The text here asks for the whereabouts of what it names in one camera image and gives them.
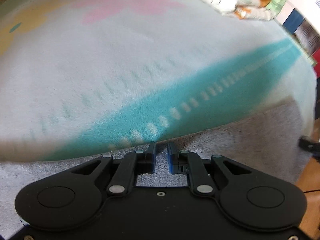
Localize grey knit pants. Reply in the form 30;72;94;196
1;102;311;239

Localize floral white bed sheet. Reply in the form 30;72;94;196
1;0;316;161

